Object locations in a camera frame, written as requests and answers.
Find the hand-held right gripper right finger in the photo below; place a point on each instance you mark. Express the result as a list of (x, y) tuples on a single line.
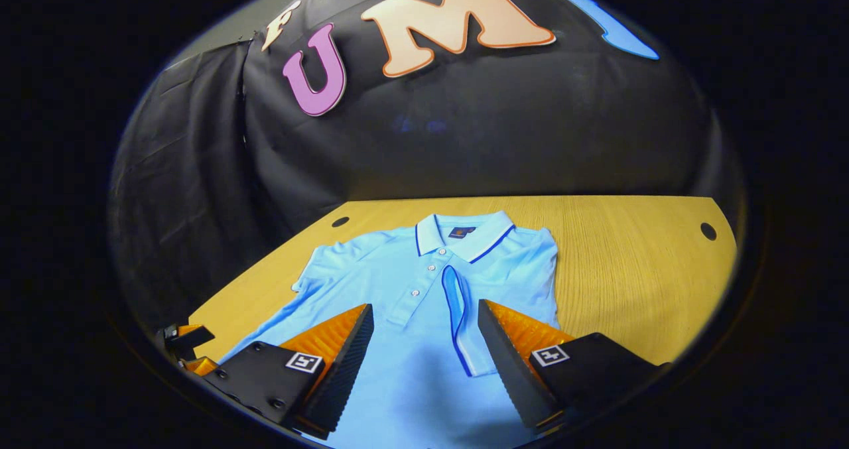
[(511, 369)]

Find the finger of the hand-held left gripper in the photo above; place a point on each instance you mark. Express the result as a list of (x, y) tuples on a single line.
[(182, 339), (201, 366)]

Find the black backdrop cloth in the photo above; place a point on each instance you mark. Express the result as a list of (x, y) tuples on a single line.
[(464, 137)]

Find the light blue T-shirt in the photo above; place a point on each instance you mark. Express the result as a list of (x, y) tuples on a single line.
[(411, 383)]

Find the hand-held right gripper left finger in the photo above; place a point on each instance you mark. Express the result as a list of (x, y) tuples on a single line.
[(345, 369)]

